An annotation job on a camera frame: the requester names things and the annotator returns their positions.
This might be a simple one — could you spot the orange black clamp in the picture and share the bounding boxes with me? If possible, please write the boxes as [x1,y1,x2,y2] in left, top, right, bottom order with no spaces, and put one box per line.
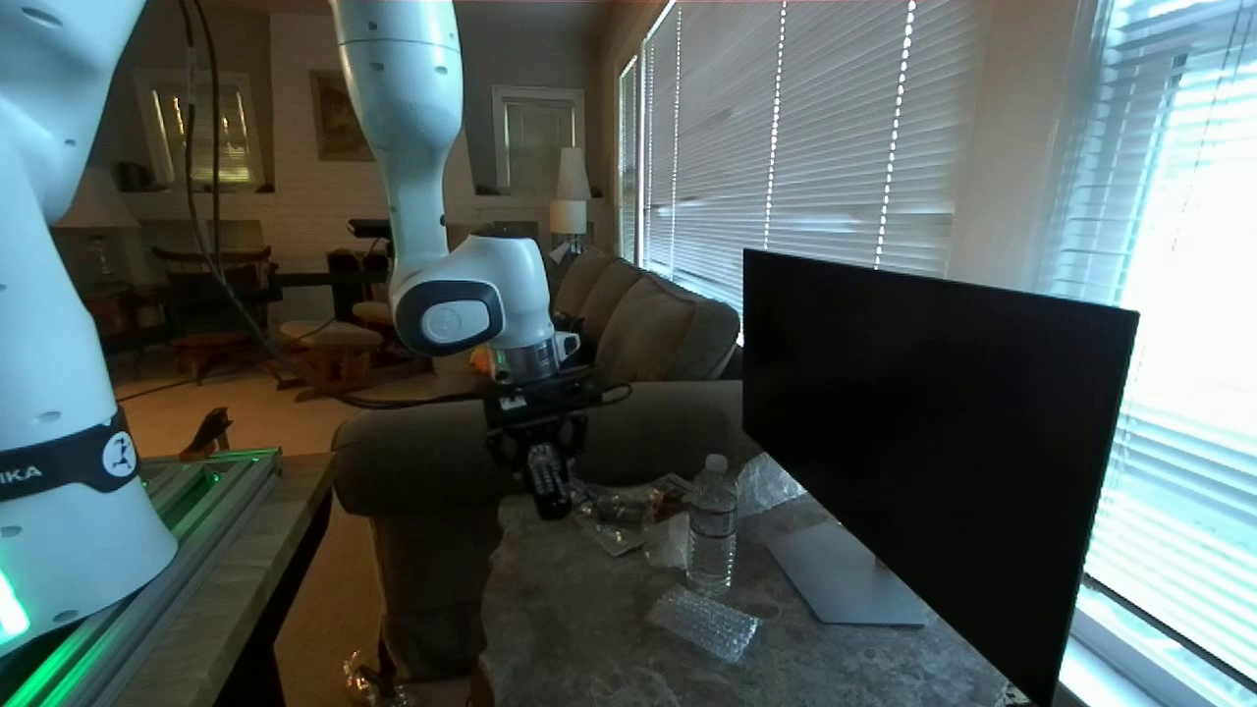
[180,407,232,465]

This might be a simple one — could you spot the clear plastic packaging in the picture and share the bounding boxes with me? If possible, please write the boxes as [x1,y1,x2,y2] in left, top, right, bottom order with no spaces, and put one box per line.
[647,584,759,665]

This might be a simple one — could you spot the white window blinds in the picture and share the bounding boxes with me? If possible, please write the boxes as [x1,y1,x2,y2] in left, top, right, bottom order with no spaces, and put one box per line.
[616,0,1257,687]

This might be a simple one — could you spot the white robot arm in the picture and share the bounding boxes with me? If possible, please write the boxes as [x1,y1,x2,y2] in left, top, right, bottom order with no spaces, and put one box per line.
[0,0,560,650]

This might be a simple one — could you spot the crumpled plastic wrapper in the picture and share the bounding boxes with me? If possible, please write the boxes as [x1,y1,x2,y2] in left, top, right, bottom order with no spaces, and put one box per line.
[574,475,687,563]

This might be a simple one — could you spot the framed wall picture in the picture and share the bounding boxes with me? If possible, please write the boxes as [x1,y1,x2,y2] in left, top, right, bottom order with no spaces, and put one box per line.
[312,70,370,161]

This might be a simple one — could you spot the white table lamp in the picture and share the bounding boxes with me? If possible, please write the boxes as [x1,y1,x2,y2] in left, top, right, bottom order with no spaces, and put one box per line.
[549,145,591,234]

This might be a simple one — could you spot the grey couch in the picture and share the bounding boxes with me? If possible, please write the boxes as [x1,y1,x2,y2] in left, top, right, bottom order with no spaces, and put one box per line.
[325,246,763,683]

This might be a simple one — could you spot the yellow cloth on couch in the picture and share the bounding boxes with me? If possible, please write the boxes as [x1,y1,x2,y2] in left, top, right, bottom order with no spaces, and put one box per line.
[469,345,495,381]

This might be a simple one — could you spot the dark wooden chair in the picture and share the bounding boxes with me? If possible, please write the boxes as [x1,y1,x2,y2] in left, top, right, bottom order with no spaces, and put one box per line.
[325,221,397,340]

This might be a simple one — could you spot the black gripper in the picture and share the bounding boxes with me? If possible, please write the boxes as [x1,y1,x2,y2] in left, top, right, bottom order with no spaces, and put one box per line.
[485,364,605,489]

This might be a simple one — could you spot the black remote control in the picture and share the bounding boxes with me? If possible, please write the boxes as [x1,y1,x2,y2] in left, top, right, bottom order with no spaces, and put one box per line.
[526,444,570,519]

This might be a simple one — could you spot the black flat monitor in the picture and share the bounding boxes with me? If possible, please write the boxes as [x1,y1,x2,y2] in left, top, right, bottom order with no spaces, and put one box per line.
[744,252,1138,701]

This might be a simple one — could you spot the grey paper sheet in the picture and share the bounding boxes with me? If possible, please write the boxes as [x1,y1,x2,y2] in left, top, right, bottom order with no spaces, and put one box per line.
[766,522,928,627]

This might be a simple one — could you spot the clear plastic water bottle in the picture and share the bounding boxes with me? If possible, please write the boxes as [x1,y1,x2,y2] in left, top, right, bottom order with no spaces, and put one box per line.
[687,453,740,597]

